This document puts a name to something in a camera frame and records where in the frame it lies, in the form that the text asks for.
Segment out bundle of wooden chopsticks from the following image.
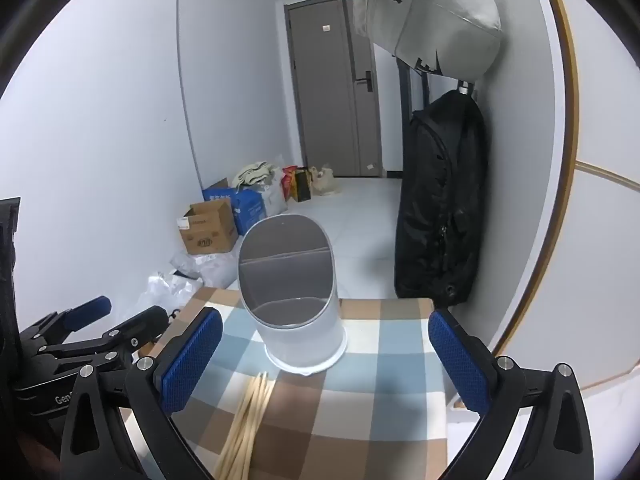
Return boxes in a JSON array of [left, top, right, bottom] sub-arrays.
[[214, 371, 275, 480]]

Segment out blue cardboard box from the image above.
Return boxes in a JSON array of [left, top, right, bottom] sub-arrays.
[[202, 177, 266, 236]]

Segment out beige tote bag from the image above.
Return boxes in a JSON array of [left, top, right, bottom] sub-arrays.
[[310, 164, 344, 197]]

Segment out white cabinet wooden trim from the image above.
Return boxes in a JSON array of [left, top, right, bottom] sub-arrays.
[[450, 0, 640, 413]]

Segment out checked tablecloth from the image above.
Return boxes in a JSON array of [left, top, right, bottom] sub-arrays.
[[117, 287, 449, 480]]

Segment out beige cloth bundle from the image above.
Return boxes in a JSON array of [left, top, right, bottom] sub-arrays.
[[235, 161, 281, 189]]

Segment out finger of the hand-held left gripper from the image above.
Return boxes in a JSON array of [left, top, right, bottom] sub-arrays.
[[41, 305, 169, 362], [20, 295, 113, 352]]

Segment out black hanging bag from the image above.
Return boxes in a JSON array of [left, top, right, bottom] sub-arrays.
[[394, 89, 489, 307]]

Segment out white plastic bag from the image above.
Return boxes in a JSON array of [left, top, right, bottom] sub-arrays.
[[257, 180, 289, 217]]

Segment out brown cardboard box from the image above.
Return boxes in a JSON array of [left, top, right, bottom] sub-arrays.
[[177, 198, 239, 255]]

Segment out crumpled clear plastic bags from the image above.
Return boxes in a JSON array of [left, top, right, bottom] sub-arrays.
[[146, 251, 242, 312]]

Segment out light grey hanging bag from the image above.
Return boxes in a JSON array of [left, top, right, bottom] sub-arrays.
[[352, 0, 503, 79]]

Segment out black and yellow bag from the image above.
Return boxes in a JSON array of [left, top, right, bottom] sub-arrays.
[[290, 169, 314, 204]]

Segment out white utensil holder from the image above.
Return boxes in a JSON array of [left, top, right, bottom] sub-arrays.
[[236, 214, 348, 377]]

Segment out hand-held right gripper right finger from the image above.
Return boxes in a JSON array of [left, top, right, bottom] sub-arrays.
[[428, 306, 608, 480]]

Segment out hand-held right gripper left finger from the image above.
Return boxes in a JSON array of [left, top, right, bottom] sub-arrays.
[[60, 306, 224, 480]]

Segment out dark framed door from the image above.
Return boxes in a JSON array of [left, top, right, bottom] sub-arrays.
[[372, 42, 432, 181]]

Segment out grey door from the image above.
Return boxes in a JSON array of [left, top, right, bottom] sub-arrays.
[[285, 0, 384, 179]]

